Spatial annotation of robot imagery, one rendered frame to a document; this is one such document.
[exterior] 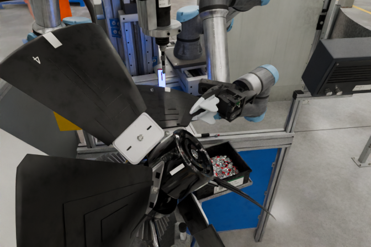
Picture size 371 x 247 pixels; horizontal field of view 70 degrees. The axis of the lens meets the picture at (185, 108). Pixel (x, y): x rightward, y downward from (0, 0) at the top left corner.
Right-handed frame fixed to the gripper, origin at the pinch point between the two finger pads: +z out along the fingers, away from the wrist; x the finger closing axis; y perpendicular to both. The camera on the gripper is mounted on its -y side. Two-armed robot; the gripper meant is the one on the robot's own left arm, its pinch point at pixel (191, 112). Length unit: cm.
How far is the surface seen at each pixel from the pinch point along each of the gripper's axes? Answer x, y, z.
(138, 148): -6.8, 6.5, 21.6
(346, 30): 36, -23, -210
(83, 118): -12.9, -1.1, 28.0
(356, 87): 7, 23, -66
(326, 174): 116, 27, -134
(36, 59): -21.3, -10.4, 30.3
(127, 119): -11.1, 2.5, 21.1
